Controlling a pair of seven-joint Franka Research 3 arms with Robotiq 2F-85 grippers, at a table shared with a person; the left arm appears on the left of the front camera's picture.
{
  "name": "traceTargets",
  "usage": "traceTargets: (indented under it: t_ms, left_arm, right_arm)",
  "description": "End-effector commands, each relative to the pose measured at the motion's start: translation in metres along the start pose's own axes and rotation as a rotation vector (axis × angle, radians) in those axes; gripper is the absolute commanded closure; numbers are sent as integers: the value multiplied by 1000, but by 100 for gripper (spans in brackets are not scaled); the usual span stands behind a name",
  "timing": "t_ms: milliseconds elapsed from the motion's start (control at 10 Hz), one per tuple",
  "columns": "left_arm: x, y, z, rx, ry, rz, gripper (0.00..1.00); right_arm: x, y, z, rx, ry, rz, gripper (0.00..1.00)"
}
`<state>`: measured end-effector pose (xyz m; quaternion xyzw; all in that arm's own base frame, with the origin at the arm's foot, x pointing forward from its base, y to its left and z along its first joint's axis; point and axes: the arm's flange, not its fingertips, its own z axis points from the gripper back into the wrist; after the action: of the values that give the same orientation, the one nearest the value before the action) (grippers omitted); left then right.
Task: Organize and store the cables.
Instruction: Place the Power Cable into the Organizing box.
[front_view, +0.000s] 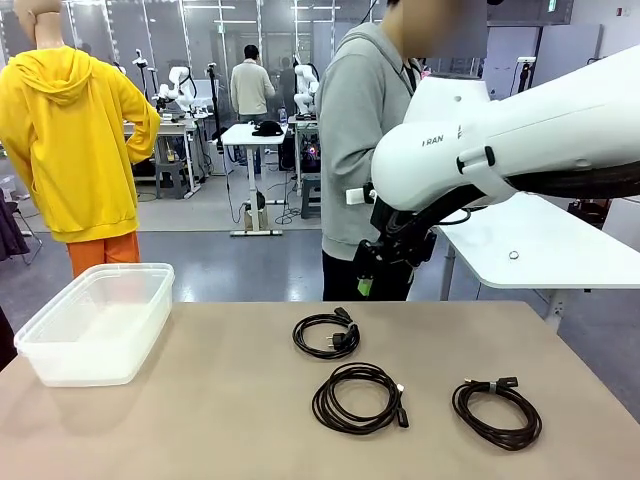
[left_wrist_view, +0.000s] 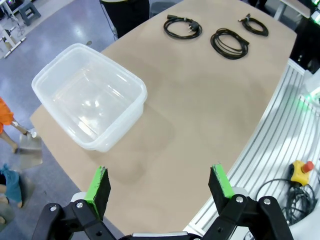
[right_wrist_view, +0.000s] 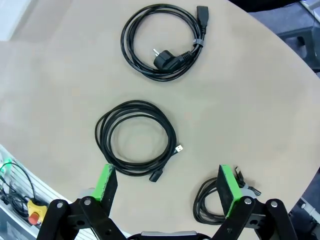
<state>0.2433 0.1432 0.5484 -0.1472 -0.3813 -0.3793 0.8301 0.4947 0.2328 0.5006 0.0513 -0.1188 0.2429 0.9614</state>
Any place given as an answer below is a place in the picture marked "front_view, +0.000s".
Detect dark fabric object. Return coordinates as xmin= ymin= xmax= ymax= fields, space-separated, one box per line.
xmin=0 ymin=304 xmax=20 ymax=372

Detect black braided cable grey tie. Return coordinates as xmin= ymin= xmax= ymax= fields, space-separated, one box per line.
xmin=451 ymin=375 xmax=544 ymax=454

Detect black light stand pole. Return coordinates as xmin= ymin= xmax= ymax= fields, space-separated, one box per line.
xmin=514 ymin=55 xmax=537 ymax=96

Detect grey stool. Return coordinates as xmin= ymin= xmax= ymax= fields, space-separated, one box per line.
xmin=300 ymin=178 xmax=323 ymax=220
xmin=155 ymin=161 xmax=190 ymax=201

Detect white standing desk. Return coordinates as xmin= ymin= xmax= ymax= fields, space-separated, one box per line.
xmin=220 ymin=122 xmax=290 ymax=238

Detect background person beige top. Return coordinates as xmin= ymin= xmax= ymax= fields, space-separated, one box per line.
xmin=230 ymin=44 xmax=276 ymax=174

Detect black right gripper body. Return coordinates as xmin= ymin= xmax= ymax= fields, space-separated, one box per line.
xmin=355 ymin=209 xmax=438 ymax=284

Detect black tripod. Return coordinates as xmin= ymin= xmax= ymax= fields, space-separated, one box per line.
xmin=206 ymin=62 xmax=225 ymax=151
xmin=132 ymin=48 xmax=157 ymax=109

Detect yellow hoodie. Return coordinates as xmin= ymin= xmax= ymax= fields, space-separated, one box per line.
xmin=0 ymin=44 xmax=162 ymax=245

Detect background person dark clothes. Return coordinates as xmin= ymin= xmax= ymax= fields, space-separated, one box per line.
xmin=278 ymin=56 xmax=300 ymax=117

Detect beige mannequin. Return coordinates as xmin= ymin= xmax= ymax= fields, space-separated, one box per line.
xmin=12 ymin=0 xmax=66 ymax=51

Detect large white table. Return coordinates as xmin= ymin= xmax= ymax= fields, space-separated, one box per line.
xmin=433 ymin=192 xmax=640 ymax=331

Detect person in grey hoodie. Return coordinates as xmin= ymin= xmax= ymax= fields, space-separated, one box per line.
xmin=315 ymin=0 xmax=489 ymax=302

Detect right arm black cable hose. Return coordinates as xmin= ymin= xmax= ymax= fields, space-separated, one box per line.
xmin=384 ymin=167 xmax=640 ymax=236

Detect clear plastic storage container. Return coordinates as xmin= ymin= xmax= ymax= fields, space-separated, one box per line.
xmin=13 ymin=262 xmax=175 ymax=389

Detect dark purple garment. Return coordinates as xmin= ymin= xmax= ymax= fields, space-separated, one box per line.
xmin=0 ymin=197 xmax=31 ymax=261

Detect black power cable with plug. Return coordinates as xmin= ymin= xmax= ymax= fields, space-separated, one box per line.
xmin=291 ymin=306 xmax=361 ymax=360

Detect white background workbench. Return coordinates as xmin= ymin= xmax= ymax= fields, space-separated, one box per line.
xmin=130 ymin=117 xmax=202 ymax=200

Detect orange trousers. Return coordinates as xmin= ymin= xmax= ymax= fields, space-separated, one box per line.
xmin=66 ymin=231 xmax=142 ymax=279

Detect black USB cable without tie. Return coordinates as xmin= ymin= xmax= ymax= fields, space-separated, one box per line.
xmin=311 ymin=362 xmax=411 ymax=430

